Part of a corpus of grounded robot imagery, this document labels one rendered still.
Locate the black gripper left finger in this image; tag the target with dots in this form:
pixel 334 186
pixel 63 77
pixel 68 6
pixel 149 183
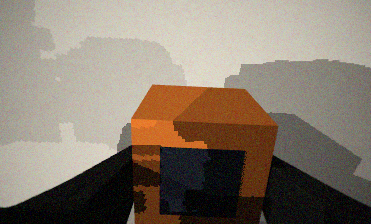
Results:
pixel 103 194

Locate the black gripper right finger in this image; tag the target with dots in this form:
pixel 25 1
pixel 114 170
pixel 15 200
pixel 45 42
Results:
pixel 294 197

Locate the orange block with dark blue square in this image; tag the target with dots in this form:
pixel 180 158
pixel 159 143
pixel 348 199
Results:
pixel 201 155

